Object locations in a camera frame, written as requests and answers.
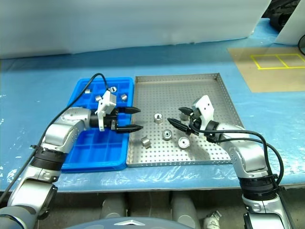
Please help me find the blue-grey robot torso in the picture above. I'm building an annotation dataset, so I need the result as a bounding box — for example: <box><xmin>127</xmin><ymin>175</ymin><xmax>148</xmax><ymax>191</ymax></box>
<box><xmin>83</xmin><ymin>217</ymin><xmax>184</xmax><ymax>229</ymax></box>

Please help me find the black looped cable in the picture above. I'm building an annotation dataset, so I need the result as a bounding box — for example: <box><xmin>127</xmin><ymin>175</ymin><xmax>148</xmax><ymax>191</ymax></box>
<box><xmin>297</xmin><ymin>34</ymin><xmax>305</xmax><ymax>54</ymax></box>

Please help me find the blue compartment tray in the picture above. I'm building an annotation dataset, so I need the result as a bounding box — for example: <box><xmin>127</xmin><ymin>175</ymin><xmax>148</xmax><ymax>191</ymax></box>
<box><xmin>61</xmin><ymin>76</ymin><xmax>134</xmax><ymax>173</ymax></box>

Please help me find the brown mat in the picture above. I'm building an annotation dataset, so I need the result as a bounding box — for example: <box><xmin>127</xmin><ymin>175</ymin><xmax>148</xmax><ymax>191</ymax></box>
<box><xmin>226</xmin><ymin>46</ymin><xmax>305</xmax><ymax>93</ymax></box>

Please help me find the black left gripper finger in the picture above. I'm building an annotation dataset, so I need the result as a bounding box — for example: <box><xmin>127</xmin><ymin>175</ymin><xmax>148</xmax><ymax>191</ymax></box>
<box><xmin>116</xmin><ymin>124</ymin><xmax>143</xmax><ymax>134</ymax></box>
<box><xmin>117</xmin><ymin>107</ymin><xmax>141</xmax><ymax>115</ymax></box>

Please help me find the perforated metal tray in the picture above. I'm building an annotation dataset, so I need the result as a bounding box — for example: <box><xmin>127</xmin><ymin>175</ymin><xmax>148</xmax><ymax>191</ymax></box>
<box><xmin>126</xmin><ymin>73</ymin><xmax>246</xmax><ymax>167</ymax></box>

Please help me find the small white board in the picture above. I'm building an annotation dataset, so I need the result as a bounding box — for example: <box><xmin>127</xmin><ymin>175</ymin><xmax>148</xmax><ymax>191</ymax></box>
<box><xmin>274</xmin><ymin>0</ymin><xmax>305</xmax><ymax>46</ymax></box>

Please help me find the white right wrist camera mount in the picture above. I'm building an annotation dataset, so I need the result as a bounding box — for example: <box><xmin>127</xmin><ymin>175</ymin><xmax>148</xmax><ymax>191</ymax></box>
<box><xmin>192</xmin><ymin>94</ymin><xmax>215</xmax><ymax>127</ymax></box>

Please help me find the large white foam board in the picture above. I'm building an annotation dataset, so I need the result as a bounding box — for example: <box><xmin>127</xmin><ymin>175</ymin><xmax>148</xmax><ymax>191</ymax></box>
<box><xmin>0</xmin><ymin>0</ymin><xmax>272</xmax><ymax>60</ymax></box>

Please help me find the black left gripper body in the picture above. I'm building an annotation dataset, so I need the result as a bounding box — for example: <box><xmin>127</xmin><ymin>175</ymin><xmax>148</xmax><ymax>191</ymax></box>
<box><xmin>103</xmin><ymin>108</ymin><xmax>120</xmax><ymax>131</ymax></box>

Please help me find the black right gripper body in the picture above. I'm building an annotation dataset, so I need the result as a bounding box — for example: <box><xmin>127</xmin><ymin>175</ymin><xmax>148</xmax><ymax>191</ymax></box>
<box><xmin>188</xmin><ymin>108</ymin><xmax>203</xmax><ymax>135</ymax></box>

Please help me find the grey rounded robot leg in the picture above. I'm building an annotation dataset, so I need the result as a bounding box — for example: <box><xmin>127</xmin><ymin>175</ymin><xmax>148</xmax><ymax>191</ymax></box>
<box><xmin>101</xmin><ymin>198</ymin><xmax>127</xmax><ymax>219</ymax></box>
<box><xmin>170</xmin><ymin>197</ymin><xmax>201</xmax><ymax>229</ymax></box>

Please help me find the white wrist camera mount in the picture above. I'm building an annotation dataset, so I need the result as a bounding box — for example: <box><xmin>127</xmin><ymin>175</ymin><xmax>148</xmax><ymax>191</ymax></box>
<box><xmin>192</xmin><ymin>94</ymin><xmax>215</xmax><ymax>127</ymax></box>
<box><xmin>94</xmin><ymin>90</ymin><xmax>117</xmax><ymax>131</ymax></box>

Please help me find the black equipment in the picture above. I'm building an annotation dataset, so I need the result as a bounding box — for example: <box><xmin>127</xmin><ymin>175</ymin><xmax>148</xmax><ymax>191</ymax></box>
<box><xmin>261</xmin><ymin>0</ymin><xmax>301</xmax><ymax>31</ymax></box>

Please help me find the white plastic object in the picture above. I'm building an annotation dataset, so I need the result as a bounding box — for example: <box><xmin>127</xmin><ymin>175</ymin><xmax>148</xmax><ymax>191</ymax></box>
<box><xmin>203</xmin><ymin>209</ymin><xmax>224</xmax><ymax>229</ymax></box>

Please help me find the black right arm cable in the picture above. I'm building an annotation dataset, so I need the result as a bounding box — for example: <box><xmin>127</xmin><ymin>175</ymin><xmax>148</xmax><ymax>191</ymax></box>
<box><xmin>206</xmin><ymin>133</ymin><xmax>285</xmax><ymax>189</ymax></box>
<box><xmin>189</xmin><ymin>114</ymin><xmax>275</xmax><ymax>182</ymax></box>

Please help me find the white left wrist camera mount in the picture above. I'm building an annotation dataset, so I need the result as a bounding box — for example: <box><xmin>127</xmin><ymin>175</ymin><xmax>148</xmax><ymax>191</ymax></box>
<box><xmin>94</xmin><ymin>90</ymin><xmax>117</xmax><ymax>131</ymax></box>

